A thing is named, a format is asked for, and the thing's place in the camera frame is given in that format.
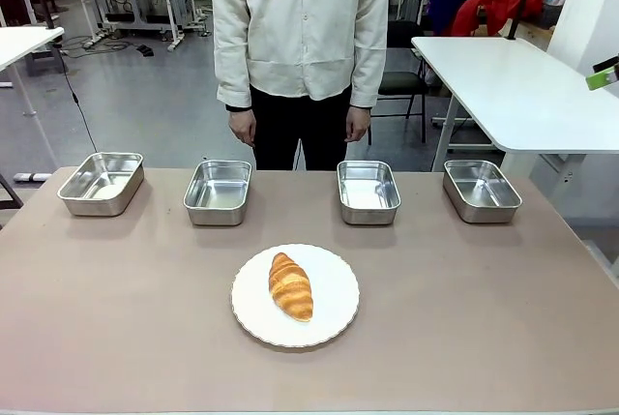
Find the golden brown croissant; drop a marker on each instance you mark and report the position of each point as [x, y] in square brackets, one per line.
[290, 287]

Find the person's left forearm cream sleeve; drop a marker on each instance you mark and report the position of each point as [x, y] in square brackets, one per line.
[370, 71]

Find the person's right forearm cream sleeve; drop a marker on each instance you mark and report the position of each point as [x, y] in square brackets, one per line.
[234, 76]

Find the rectangular steel container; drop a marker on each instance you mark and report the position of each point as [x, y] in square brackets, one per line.
[104, 183]
[218, 195]
[367, 192]
[481, 192]

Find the person's left hand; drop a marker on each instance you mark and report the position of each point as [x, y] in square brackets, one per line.
[358, 125]

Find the person's right hand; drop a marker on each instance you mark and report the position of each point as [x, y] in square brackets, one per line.
[242, 127]

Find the large white side table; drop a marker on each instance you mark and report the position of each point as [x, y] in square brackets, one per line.
[522, 91]

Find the black folding chair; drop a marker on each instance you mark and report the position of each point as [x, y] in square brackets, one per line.
[401, 76]

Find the person's cream button shirt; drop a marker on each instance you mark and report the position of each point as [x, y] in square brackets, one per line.
[300, 18]

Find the person's black trousers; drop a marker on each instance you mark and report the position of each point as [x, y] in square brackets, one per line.
[280, 129]

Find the white scalloped plate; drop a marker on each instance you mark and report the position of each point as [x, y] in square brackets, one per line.
[333, 299]

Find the small black floor object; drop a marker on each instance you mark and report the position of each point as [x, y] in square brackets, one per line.
[145, 50]

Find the white power strip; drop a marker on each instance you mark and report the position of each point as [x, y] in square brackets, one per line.
[33, 177]

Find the brown table leg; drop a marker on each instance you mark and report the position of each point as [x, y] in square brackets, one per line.
[8, 190]

